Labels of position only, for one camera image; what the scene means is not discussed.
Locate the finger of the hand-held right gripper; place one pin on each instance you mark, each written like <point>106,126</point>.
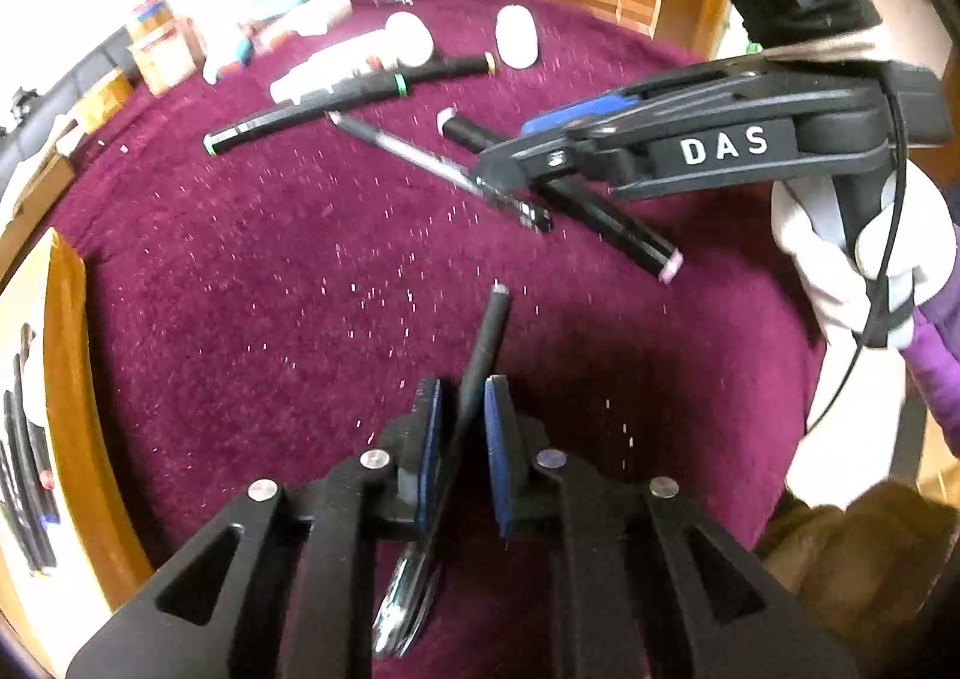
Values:
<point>525,161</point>
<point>570,116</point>

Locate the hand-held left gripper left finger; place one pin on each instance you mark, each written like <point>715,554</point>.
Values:
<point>429,454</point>

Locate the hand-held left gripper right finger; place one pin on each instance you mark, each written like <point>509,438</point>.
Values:
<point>499,454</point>

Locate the large white pill bottle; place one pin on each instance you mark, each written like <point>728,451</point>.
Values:
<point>517,37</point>

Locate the clear gel pen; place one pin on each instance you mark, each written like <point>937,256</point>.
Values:
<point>420,157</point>

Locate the pink-capped black marker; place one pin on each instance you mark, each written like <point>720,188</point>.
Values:
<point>622,229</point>

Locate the yellow-capped black marker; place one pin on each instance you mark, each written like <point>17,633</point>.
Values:
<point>450,67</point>

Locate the dark pen with silver clip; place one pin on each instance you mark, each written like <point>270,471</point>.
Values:
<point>487,334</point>

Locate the round white plastic bottle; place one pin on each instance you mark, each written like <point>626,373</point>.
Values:
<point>411,37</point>

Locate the long white squeeze bottle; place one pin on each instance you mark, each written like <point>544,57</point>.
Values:
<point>315,75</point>

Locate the green-capped black marker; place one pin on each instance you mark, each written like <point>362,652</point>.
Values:
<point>300,112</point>

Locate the pile of markers and pens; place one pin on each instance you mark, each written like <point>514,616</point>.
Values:
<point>30,499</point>

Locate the person's right hand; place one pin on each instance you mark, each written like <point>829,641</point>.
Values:
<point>825,289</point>

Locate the purple velvet tablecloth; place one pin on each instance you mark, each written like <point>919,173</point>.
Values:
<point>262,311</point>

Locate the blue and white tube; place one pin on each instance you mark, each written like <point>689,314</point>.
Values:
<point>225,60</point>

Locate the brown fuzzy clothing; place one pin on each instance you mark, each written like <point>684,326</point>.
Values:
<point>862,574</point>

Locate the orange canister with colourful lids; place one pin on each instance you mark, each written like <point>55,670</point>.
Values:
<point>146,15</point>

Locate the brown cardboard box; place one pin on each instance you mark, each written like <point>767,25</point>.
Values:
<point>105,101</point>

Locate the black leather sofa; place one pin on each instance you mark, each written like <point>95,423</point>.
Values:
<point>67,82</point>

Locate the black device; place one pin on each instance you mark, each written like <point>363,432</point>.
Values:
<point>22,103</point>

